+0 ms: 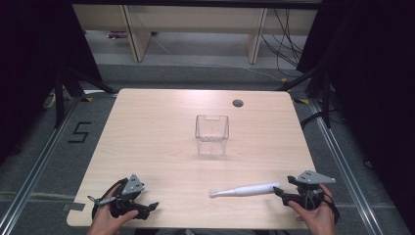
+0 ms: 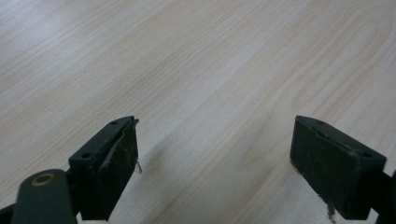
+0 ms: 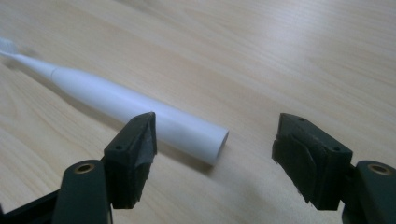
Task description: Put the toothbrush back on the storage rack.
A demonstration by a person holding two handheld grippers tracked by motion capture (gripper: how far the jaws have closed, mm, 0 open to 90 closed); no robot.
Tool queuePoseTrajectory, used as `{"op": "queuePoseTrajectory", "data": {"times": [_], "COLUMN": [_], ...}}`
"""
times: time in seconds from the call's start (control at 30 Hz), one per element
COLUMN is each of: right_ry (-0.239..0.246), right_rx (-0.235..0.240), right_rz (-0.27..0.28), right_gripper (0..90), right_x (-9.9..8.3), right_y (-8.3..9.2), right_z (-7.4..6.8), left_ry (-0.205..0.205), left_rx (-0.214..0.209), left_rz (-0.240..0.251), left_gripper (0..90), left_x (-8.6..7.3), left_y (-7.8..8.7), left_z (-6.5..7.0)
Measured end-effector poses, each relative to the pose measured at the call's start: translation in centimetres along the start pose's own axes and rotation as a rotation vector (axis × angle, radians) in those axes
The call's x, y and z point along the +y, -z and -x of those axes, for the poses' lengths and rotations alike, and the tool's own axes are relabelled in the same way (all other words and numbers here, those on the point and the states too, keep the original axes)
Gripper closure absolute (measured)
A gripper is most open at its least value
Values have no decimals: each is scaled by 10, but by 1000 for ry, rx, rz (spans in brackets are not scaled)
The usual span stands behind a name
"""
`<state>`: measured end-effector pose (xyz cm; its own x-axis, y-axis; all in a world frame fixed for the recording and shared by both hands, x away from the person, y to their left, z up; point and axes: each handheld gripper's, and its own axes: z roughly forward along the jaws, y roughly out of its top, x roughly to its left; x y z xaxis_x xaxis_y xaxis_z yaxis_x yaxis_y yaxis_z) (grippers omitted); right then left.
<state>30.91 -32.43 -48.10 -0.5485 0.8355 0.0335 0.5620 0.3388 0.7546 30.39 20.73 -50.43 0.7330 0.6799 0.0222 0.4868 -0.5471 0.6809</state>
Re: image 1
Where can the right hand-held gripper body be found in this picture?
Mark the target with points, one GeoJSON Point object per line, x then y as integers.
{"type": "Point", "coordinates": [311, 178]}

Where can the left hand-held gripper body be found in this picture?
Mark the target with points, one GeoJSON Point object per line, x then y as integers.
{"type": "Point", "coordinates": [133, 186]}

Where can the white electric toothbrush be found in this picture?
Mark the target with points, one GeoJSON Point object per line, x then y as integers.
{"type": "Point", "coordinates": [248, 190]}

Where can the clear plastic container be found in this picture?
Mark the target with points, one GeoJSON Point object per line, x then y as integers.
{"type": "Point", "coordinates": [212, 135]}

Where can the person's left hand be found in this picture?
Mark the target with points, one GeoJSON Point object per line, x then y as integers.
{"type": "Point", "coordinates": [106, 219]}

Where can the person's right hand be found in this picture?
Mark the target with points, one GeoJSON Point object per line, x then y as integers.
{"type": "Point", "coordinates": [314, 220]}

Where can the yellow black hazard tape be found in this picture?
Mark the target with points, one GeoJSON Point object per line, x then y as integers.
{"type": "Point", "coordinates": [86, 99]}
{"type": "Point", "coordinates": [300, 101]}

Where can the black metal stand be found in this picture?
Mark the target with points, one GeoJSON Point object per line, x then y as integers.
{"type": "Point", "coordinates": [326, 98]}
{"type": "Point", "coordinates": [59, 98]}

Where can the black curtain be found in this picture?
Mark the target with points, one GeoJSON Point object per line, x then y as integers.
{"type": "Point", "coordinates": [36, 58]}
{"type": "Point", "coordinates": [372, 81]}

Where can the small purple object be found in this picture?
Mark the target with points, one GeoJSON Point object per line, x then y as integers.
{"type": "Point", "coordinates": [116, 34]}

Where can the beige wooden shelf unit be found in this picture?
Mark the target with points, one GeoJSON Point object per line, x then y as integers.
{"type": "Point", "coordinates": [195, 23]}

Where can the aluminium floor rail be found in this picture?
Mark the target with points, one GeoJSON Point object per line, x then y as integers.
{"type": "Point", "coordinates": [36, 169]}
{"type": "Point", "coordinates": [345, 169]}

